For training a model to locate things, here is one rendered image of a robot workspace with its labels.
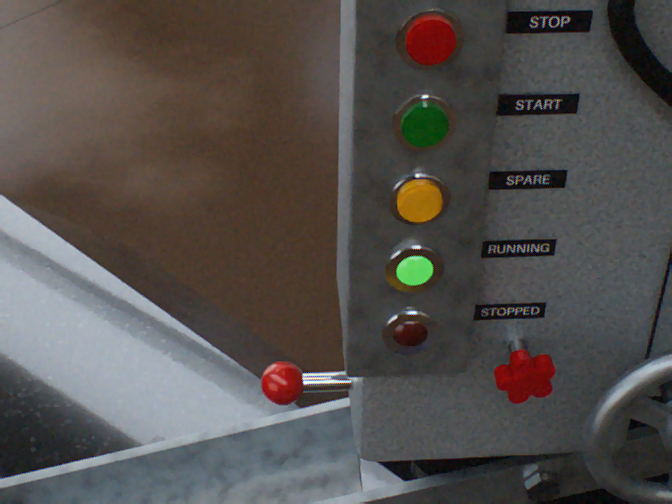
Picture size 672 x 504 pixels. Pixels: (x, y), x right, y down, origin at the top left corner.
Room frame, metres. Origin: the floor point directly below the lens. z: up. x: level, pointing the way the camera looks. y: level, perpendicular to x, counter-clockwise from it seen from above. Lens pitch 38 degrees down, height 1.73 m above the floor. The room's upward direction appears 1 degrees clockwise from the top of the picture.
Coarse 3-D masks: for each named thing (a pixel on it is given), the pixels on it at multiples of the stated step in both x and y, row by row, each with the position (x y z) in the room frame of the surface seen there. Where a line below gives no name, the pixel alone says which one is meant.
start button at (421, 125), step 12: (420, 108) 0.54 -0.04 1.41; (432, 108) 0.54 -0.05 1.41; (408, 120) 0.54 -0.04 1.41; (420, 120) 0.54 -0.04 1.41; (432, 120) 0.54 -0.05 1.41; (444, 120) 0.54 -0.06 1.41; (408, 132) 0.54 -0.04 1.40; (420, 132) 0.54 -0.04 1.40; (432, 132) 0.54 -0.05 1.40; (444, 132) 0.54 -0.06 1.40; (420, 144) 0.54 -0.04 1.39; (432, 144) 0.54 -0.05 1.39
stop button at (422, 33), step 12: (420, 24) 0.54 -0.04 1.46; (432, 24) 0.54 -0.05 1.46; (444, 24) 0.54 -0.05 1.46; (408, 36) 0.54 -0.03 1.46; (420, 36) 0.54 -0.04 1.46; (432, 36) 0.54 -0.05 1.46; (444, 36) 0.54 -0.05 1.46; (408, 48) 0.54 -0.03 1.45; (420, 48) 0.54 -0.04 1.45; (432, 48) 0.54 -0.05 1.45; (444, 48) 0.54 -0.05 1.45; (420, 60) 0.54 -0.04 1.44; (432, 60) 0.54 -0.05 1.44; (444, 60) 0.54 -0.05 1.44
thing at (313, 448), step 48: (240, 432) 0.71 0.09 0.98; (288, 432) 0.72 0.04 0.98; (336, 432) 0.72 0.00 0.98; (0, 480) 0.70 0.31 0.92; (48, 480) 0.70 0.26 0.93; (96, 480) 0.70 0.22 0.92; (144, 480) 0.70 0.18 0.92; (192, 480) 0.70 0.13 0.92; (240, 480) 0.70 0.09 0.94; (288, 480) 0.69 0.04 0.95; (336, 480) 0.68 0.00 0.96; (432, 480) 0.62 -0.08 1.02; (480, 480) 0.62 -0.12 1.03; (528, 480) 0.62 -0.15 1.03; (576, 480) 0.62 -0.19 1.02
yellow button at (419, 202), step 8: (416, 184) 0.54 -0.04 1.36; (424, 184) 0.54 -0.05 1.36; (408, 192) 0.54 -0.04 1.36; (416, 192) 0.54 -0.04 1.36; (424, 192) 0.54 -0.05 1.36; (432, 192) 0.54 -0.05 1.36; (400, 200) 0.54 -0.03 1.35; (408, 200) 0.54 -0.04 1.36; (416, 200) 0.54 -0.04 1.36; (424, 200) 0.54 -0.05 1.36; (432, 200) 0.54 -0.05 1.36; (440, 200) 0.54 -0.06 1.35; (400, 208) 0.54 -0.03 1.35; (408, 208) 0.54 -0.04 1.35; (416, 208) 0.54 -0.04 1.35; (424, 208) 0.54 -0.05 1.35; (432, 208) 0.54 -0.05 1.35; (440, 208) 0.54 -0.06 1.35; (408, 216) 0.54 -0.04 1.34; (416, 216) 0.54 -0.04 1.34; (424, 216) 0.54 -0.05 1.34; (432, 216) 0.54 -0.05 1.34
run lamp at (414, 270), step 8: (400, 264) 0.54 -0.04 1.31; (408, 264) 0.54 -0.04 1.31; (416, 264) 0.54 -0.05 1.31; (424, 264) 0.54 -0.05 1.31; (400, 272) 0.54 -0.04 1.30; (408, 272) 0.54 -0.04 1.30; (416, 272) 0.54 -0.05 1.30; (424, 272) 0.54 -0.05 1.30; (432, 272) 0.54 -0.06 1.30; (408, 280) 0.54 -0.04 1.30; (416, 280) 0.54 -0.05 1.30; (424, 280) 0.54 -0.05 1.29
